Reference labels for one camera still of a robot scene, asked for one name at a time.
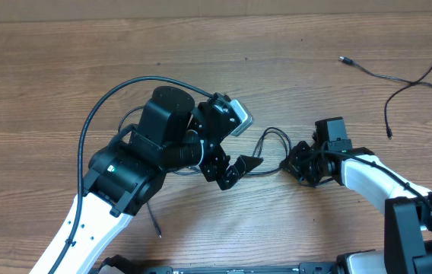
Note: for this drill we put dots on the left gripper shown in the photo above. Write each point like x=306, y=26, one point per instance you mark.
x=234, y=172

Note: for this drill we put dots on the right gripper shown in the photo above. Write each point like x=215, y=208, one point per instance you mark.
x=292, y=164

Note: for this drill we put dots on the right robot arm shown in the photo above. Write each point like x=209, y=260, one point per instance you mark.
x=406, y=207

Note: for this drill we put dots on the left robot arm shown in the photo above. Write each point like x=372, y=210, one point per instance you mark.
x=174, y=132

